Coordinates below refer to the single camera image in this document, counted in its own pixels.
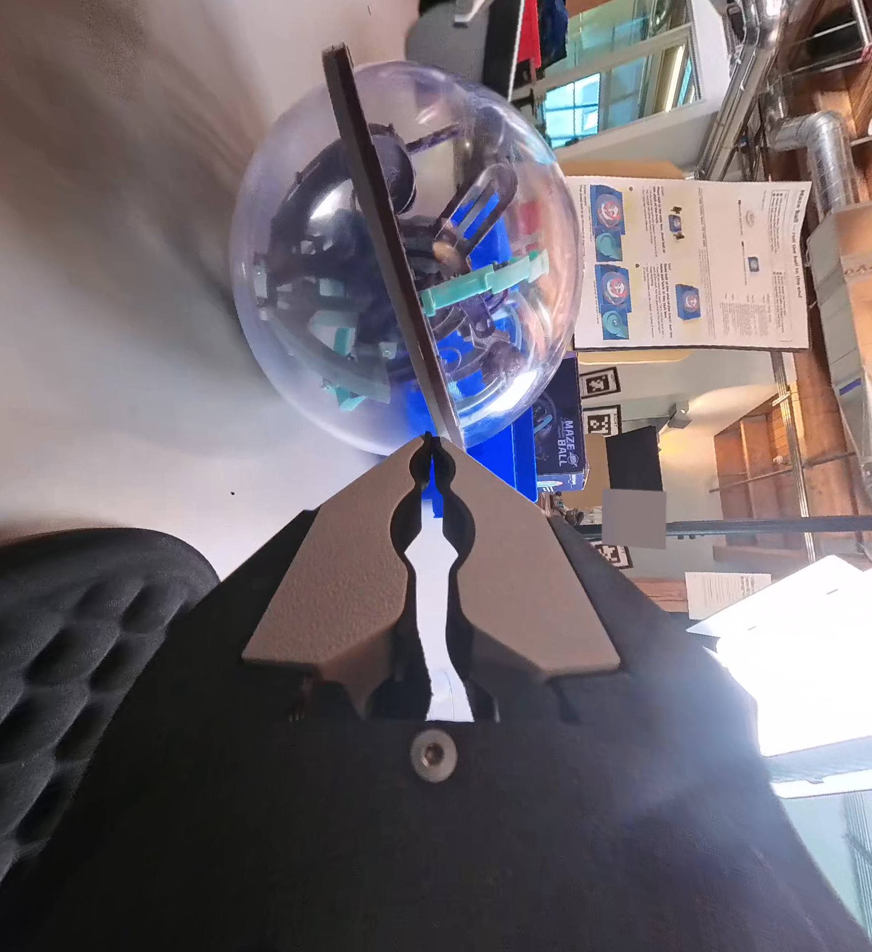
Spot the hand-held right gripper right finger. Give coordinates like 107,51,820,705
436,437,621,721

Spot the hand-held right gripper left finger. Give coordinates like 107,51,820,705
243,433,437,718

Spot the clear maze ball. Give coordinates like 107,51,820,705
229,43,582,456

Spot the blue plastic bin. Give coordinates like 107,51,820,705
417,189,543,519

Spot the dark blue cardboard box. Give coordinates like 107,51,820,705
533,356,589,493

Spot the white paper notice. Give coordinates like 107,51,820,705
685,571,773,622

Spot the bright studio light panel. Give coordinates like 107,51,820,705
685,554,872,760

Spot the printed instruction sheet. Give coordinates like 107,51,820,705
566,175,812,352

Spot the silver air duct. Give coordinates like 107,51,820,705
767,110,865,220

